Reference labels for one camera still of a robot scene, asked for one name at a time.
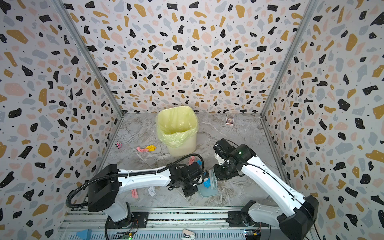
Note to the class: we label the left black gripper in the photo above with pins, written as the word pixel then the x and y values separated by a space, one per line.
pixel 192 191

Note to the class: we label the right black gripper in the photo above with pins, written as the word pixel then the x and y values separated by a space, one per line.
pixel 222 169

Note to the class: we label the teal plastic dustpan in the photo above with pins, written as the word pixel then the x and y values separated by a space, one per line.
pixel 206 193

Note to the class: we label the cream trash bin yellow bag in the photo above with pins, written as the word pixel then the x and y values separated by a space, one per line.
pixel 177 128

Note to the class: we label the teal hand brush white bristles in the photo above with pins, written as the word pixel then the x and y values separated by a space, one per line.
pixel 213 179

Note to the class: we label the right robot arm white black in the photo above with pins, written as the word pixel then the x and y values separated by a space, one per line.
pixel 295 214

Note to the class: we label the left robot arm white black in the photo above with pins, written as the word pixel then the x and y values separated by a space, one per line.
pixel 107 195

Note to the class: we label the pink paper scrap centre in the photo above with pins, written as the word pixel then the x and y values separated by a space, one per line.
pixel 192 160

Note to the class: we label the blue paper scrap lower right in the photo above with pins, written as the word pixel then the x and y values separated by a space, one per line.
pixel 207 183

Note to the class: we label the white paper scrap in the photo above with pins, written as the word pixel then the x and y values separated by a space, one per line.
pixel 152 191

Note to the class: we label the small card box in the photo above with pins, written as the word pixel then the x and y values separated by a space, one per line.
pixel 230 120

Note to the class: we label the yellow paper scrap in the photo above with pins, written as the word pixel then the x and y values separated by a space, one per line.
pixel 151 148

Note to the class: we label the pink paper scrap far left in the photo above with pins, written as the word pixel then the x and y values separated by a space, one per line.
pixel 142 150

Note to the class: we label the small pink toy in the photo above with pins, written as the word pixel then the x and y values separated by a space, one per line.
pixel 118 145

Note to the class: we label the blue triangular object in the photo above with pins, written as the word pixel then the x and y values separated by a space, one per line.
pixel 84 235

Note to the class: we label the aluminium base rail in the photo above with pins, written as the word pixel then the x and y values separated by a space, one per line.
pixel 166 223

